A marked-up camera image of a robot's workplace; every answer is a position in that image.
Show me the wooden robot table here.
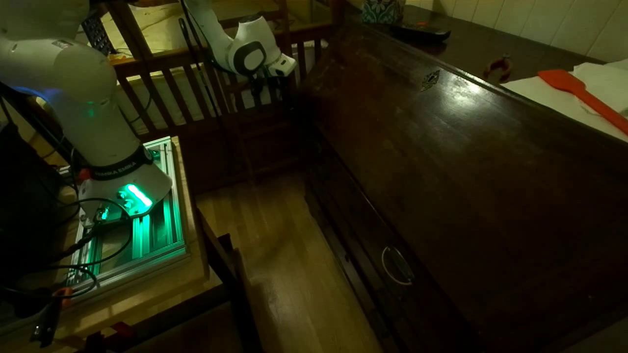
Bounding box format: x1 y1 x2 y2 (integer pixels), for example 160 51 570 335
0 133 226 343

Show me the black table foot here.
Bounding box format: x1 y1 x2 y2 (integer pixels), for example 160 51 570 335
195 206 266 353

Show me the black control box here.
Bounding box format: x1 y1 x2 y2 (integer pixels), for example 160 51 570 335
0 122 69 290

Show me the red black clamp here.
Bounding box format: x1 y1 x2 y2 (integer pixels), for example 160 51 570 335
30 284 75 349
83 318 142 353

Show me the patterned tissue box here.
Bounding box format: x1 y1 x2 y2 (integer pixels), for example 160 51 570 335
360 0 403 27

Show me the round drawer ring handle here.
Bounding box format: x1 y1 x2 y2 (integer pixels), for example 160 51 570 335
380 243 417 288

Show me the black remote control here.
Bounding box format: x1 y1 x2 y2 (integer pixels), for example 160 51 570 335
391 22 454 45

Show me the black base cable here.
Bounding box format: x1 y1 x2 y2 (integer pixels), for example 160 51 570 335
13 194 136 310

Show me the wooden chair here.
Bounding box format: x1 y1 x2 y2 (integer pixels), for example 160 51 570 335
85 0 350 192

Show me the aluminium mounting frame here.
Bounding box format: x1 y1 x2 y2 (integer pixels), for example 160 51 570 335
66 135 189 290

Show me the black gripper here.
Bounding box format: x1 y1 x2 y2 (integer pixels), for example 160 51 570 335
250 67 297 110

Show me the dark wooden secretary desk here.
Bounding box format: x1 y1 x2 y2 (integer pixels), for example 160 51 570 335
297 0 628 353

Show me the brass keyhole escutcheon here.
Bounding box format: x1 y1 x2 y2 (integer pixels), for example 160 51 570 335
421 69 444 90

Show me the white paper stack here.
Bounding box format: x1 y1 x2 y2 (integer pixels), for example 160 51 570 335
501 57 628 143

